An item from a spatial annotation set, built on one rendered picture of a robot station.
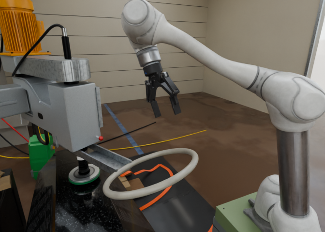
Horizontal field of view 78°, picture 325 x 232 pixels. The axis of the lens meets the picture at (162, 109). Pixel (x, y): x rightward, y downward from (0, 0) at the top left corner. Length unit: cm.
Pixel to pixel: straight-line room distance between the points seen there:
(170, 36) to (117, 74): 586
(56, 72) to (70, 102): 19
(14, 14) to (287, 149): 184
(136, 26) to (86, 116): 88
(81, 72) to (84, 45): 502
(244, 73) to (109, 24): 578
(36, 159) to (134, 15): 282
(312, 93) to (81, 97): 114
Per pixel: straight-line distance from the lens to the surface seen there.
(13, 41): 191
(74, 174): 165
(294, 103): 69
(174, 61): 721
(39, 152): 321
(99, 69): 638
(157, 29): 65
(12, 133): 456
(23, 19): 190
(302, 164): 87
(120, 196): 88
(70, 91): 130
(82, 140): 141
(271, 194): 118
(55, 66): 130
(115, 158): 134
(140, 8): 63
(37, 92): 172
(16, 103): 190
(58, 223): 142
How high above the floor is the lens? 178
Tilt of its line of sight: 18 degrees down
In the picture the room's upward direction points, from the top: straight up
